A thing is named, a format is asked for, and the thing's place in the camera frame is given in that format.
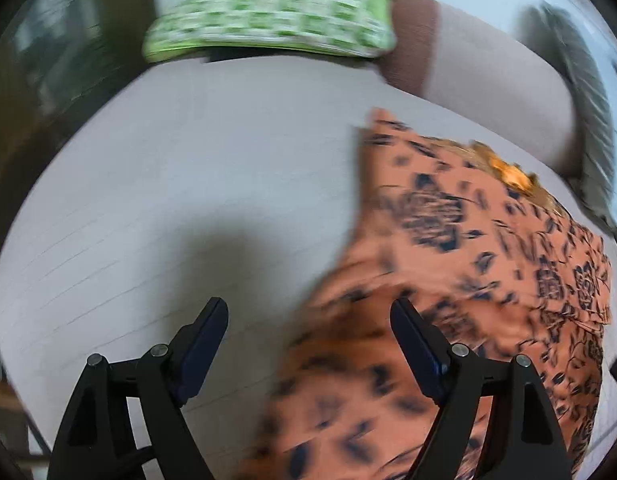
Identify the quilted beige bed pad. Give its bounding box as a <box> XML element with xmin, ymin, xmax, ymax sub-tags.
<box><xmin>0</xmin><ymin>52</ymin><xmax>617</xmax><ymax>480</ymax></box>

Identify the orange black floral garment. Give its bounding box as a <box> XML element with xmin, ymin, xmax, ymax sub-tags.
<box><xmin>233</xmin><ymin>107</ymin><xmax>614</xmax><ymax>480</ymax></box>

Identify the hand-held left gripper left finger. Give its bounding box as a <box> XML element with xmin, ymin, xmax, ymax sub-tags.
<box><xmin>47</xmin><ymin>297</ymin><xmax>229</xmax><ymax>480</ymax></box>

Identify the dark wooden glass-panel furniture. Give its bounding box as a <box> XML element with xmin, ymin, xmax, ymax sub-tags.
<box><xmin>0</xmin><ymin>0</ymin><xmax>156</xmax><ymax>271</ymax></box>

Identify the light blue folded blanket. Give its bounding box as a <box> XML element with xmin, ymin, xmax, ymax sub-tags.
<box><xmin>519</xmin><ymin>2</ymin><xmax>617</xmax><ymax>236</ymax></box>

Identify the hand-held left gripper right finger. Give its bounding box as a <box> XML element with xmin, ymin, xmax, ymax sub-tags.
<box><xmin>391</xmin><ymin>297</ymin><xmax>574</xmax><ymax>480</ymax></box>

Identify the green checkered pillow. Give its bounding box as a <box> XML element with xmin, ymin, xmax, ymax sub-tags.
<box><xmin>142</xmin><ymin>0</ymin><xmax>404</xmax><ymax>63</ymax></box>

